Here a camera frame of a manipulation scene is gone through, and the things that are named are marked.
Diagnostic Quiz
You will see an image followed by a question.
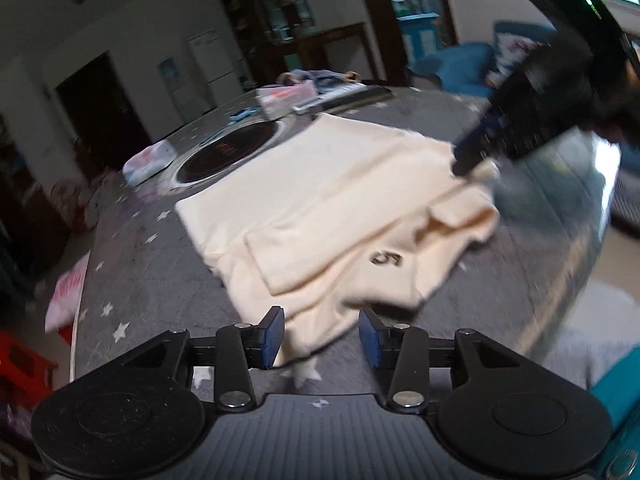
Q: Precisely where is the cream white sweater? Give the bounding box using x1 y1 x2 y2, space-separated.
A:
176 114 499 365

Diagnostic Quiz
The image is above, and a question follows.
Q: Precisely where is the person's right hand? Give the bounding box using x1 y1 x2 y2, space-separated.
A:
585 124 628 144

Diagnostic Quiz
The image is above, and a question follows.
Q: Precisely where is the blue sofa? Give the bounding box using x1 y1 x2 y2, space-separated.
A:
408 21 555 98

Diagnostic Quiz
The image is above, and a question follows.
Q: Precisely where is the black tablet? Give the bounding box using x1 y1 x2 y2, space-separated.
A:
293 84 394 115

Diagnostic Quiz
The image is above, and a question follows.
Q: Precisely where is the blue cabinet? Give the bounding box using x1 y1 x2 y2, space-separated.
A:
397 12 442 63

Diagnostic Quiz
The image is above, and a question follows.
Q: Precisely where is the white remote control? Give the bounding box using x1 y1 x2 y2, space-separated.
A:
319 84 368 102

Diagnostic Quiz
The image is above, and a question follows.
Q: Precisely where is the grey star tablecloth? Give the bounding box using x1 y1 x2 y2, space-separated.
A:
69 81 624 401

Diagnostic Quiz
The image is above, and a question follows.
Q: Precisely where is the blue knitted cloth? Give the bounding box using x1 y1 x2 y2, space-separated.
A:
277 68 361 93

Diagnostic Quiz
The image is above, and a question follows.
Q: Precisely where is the pink pillow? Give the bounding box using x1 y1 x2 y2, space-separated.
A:
44 252 90 333

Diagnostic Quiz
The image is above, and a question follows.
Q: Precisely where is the round black induction cooker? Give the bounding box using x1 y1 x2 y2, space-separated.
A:
158 116 295 194

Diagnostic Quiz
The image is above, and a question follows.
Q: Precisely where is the dark wooden side table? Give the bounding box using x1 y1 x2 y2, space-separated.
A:
295 23 380 81

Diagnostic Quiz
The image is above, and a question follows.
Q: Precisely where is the pink tissue box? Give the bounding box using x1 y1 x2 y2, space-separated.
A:
256 80 318 120

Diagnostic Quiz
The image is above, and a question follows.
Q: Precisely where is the white pink tissue pack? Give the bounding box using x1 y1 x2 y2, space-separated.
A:
122 140 178 188

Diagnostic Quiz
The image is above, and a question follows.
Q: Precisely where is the red plastic stool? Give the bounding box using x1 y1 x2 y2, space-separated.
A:
0 330 58 411

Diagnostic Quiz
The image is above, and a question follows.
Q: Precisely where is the pink play tent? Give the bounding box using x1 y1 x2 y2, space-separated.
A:
49 171 115 235

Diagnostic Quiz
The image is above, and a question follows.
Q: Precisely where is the blue kids smartwatch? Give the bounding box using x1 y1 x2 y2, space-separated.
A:
228 106 260 125

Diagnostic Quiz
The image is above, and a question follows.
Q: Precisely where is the water dispenser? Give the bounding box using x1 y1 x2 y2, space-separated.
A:
157 58 202 124

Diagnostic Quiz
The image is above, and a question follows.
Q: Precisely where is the dark wooden display cabinet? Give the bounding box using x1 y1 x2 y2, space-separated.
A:
220 0 314 63

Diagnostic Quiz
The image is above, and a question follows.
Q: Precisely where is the white refrigerator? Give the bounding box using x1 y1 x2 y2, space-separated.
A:
188 30 244 107

